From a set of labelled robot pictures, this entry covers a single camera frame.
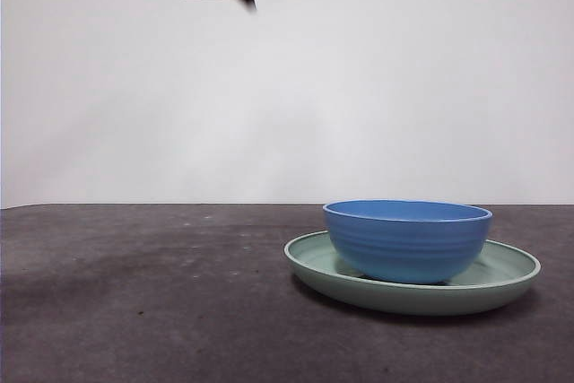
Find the blue ribbed bowl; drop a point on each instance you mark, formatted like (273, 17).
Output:
(408, 248)

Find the pale green round plate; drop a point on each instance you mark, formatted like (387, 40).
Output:
(314, 275)

